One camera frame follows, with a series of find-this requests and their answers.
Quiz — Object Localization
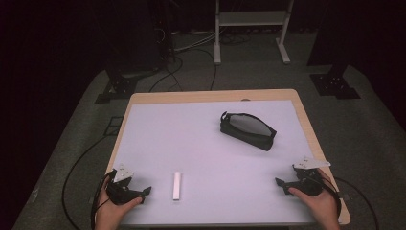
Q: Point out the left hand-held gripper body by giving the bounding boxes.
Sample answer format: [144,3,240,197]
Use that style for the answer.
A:
[105,163,146,206]

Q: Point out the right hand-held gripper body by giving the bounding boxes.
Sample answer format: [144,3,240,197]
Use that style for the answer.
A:
[288,155,332,197]

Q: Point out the person's left hand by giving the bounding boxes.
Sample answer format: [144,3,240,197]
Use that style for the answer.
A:
[95,181,144,230]

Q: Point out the person's right hand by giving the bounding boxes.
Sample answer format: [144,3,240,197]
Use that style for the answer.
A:
[287,168,341,230]

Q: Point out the white stick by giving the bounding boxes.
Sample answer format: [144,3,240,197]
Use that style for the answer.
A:
[172,171,182,201]

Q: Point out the black pencil case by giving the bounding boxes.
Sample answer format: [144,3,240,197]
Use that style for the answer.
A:
[218,110,278,152]

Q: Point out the white table mat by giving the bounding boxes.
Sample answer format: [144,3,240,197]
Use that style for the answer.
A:
[111,100,321,226]

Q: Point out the wooden table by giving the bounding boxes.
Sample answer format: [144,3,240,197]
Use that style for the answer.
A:
[104,88,351,227]

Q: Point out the white metal stand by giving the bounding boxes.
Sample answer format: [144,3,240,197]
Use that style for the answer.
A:
[214,0,295,66]

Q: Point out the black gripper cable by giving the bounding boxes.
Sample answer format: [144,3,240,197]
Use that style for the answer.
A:
[61,133,117,230]
[331,176,381,230]

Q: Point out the black stand with base plate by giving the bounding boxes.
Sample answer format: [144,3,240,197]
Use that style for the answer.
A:
[306,0,362,101]
[94,0,167,104]

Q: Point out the black floor cable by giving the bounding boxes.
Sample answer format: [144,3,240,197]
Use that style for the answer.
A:
[191,47,218,91]
[148,56,185,94]

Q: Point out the white floor cables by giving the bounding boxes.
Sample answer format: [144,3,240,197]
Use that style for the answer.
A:
[173,30,221,53]

